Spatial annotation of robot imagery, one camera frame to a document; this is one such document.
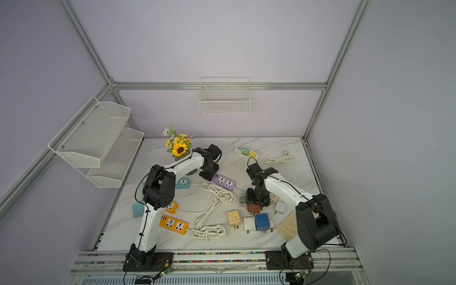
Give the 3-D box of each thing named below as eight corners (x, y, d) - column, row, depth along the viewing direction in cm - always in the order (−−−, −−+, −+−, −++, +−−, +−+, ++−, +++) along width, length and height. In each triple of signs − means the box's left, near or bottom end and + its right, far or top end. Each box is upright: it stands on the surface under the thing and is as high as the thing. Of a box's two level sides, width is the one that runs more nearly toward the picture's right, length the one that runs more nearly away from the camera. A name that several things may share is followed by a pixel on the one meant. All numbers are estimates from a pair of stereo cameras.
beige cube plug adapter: (227, 228, 83) (227, 225, 80) (228, 213, 88) (227, 210, 84) (240, 228, 83) (240, 225, 80) (240, 213, 88) (240, 210, 84)
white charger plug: (244, 234, 82) (244, 232, 80) (243, 218, 87) (243, 217, 85) (255, 234, 82) (256, 232, 80) (254, 218, 87) (254, 217, 85)
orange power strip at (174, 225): (158, 226, 85) (156, 224, 82) (163, 216, 88) (161, 214, 85) (186, 235, 82) (185, 234, 80) (190, 225, 85) (189, 223, 83)
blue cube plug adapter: (255, 233, 82) (256, 230, 79) (254, 217, 87) (255, 213, 84) (269, 233, 82) (270, 230, 79) (267, 216, 87) (268, 213, 84)
